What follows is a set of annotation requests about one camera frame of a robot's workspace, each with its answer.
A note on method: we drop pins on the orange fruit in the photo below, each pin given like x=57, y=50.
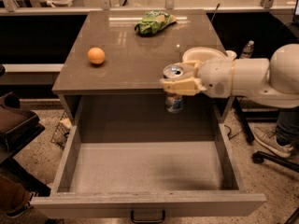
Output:
x=96, y=56

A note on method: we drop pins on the white paper bowl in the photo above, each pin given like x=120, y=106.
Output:
x=202, y=54

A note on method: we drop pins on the black chair base leg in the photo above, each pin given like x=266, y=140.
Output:
x=260, y=157

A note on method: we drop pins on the clear water bottle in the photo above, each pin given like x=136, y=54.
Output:
x=247, y=50

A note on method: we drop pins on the black chair left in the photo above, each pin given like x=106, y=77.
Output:
x=18, y=128

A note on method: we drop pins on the dark jeans leg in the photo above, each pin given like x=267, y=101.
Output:
x=287, y=129

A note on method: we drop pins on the grey sneaker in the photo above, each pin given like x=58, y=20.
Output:
x=269, y=140

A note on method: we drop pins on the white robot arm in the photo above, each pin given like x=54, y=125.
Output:
x=272, y=82

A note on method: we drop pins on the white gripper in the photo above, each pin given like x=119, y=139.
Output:
x=216, y=76

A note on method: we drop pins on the green chip bag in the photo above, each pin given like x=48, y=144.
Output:
x=154, y=21

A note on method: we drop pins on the open top drawer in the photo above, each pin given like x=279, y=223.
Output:
x=127, y=153

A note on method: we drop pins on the grey cabinet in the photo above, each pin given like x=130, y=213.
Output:
x=133, y=62

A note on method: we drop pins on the redbull can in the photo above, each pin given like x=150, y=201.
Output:
x=173, y=102

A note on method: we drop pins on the brown shoe left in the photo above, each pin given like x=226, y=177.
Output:
x=14, y=198

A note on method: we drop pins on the black drawer handle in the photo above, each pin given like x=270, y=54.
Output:
x=147, y=220

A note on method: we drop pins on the wire basket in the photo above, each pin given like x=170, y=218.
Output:
x=61, y=132

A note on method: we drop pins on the small white cup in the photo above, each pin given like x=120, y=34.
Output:
x=231, y=54

